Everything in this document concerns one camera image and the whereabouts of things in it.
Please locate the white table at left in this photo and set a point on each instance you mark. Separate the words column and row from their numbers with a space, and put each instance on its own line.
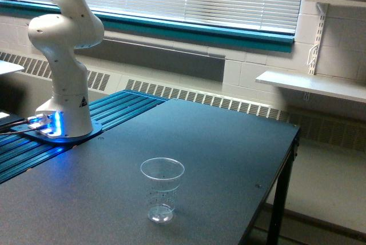
column 7, row 67

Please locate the clear plastic cup on table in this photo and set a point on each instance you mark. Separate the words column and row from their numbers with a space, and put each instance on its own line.
column 162, row 179

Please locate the baseboard heater vent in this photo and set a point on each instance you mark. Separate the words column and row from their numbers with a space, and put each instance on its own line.
column 326, row 130

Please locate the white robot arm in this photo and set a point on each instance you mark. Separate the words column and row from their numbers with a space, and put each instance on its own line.
column 57, row 36

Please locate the white shelf bracket rail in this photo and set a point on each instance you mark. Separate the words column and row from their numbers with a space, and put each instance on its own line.
column 313, row 53

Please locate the white upper wall shelf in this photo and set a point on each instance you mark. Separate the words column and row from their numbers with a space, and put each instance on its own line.
column 344, row 3

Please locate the black table leg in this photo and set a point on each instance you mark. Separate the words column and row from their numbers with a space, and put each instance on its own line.
column 281, row 196

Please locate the white wall shelf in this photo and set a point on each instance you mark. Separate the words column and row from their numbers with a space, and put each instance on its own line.
column 326, row 86
column 344, row 3

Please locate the white lower wall shelf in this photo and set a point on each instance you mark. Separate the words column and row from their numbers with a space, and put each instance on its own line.
column 326, row 86

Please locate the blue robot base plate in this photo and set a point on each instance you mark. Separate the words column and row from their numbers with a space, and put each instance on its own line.
column 65, row 140

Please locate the blue aluminium rail bed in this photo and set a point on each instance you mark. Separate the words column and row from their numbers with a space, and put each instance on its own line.
column 21, row 152

